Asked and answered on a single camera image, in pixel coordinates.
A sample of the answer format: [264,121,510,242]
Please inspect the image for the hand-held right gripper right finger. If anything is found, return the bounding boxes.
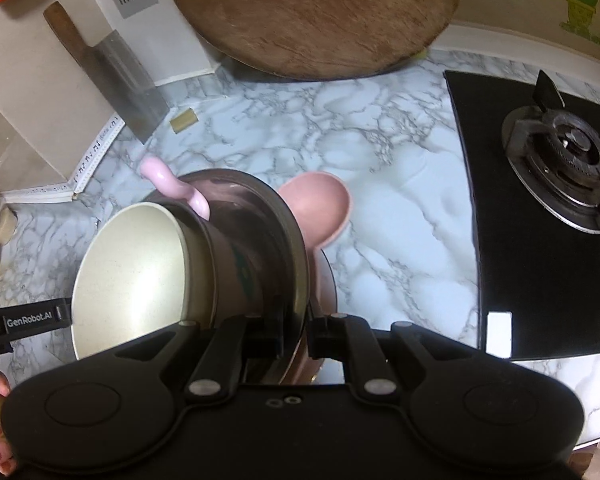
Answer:
[306,312,474,402]

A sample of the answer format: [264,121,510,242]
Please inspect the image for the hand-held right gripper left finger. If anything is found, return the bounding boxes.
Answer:
[113,309,286,402]

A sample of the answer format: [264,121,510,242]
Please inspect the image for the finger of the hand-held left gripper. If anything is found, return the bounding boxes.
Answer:
[54,297,75,330]

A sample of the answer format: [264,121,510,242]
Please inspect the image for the white plate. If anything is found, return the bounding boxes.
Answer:
[292,257,349,387]

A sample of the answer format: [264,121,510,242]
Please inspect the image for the cream bowl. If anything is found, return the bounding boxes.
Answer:
[71,202,217,362]

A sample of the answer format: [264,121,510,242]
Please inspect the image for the large steel bowl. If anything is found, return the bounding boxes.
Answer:
[177,169,315,362]

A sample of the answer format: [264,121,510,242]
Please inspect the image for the pink bear-shaped plate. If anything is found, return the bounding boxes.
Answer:
[278,172,354,386]

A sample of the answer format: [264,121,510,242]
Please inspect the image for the clear plastic container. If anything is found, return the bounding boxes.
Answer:
[0,206,19,244]

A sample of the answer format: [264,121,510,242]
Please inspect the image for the white patterned trim strip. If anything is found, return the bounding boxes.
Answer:
[0,114,127,204]

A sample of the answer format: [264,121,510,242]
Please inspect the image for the white sticker on stove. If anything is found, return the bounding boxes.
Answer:
[485,311,514,359]

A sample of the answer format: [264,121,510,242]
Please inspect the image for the black glass gas stove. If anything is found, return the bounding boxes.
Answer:
[443,70,600,362]

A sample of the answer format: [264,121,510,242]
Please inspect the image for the olive rectangular block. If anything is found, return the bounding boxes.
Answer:
[169,108,197,134]

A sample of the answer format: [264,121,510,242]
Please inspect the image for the gas burner with grate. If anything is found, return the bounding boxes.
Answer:
[501,70,600,235]

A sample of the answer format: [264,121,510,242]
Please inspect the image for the round wooden cutting board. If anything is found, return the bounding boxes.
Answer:
[166,0,468,82]

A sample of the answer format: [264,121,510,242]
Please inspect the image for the cleaver with wooden handle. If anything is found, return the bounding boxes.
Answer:
[43,1,169,144]

